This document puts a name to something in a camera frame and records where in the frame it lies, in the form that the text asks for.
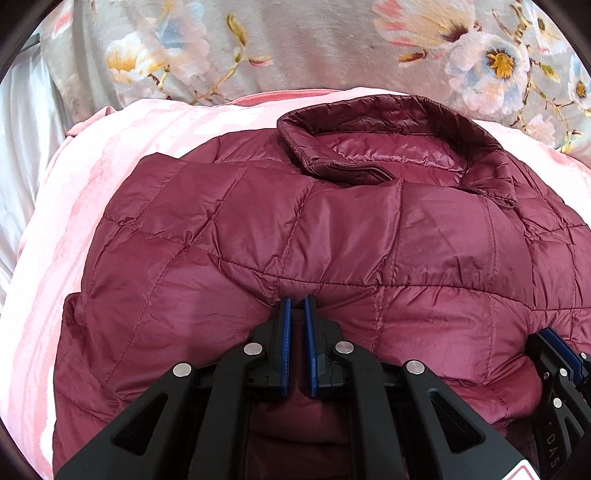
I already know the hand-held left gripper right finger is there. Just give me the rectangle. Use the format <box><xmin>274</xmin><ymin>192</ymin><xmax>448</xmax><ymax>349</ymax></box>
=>
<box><xmin>302</xmin><ymin>295</ymin><xmax>542</xmax><ymax>480</ymax></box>

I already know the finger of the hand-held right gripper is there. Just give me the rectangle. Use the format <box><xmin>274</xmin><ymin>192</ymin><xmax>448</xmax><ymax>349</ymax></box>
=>
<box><xmin>569</xmin><ymin>352</ymin><xmax>591</xmax><ymax>395</ymax></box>
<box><xmin>526</xmin><ymin>328</ymin><xmax>575</xmax><ymax>407</ymax></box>

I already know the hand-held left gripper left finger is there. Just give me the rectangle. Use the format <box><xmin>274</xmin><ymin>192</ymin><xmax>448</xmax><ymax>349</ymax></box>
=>
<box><xmin>55</xmin><ymin>297</ymin><xmax>293</xmax><ymax>480</ymax></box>

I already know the maroon quilted puffer jacket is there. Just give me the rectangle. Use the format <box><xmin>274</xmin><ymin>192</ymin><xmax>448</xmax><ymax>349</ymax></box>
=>
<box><xmin>52</xmin><ymin>95</ymin><xmax>591</xmax><ymax>480</ymax></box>

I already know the pink fleece blanket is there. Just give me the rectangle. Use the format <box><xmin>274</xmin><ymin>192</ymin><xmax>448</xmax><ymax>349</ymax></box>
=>
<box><xmin>0</xmin><ymin>85</ymin><xmax>591</xmax><ymax>464</ymax></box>

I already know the grey floral duvet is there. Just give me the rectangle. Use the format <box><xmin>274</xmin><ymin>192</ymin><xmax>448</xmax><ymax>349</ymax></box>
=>
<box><xmin>39</xmin><ymin>0</ymin><xmax>591</xmax><ymax>155</ymax></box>

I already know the white satin cloth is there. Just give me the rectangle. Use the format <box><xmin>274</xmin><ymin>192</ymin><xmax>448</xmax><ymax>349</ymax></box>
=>
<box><xmin>0</xmin><ymin>44</ymin><xmax>70</xmax><ymax>305</ymax></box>

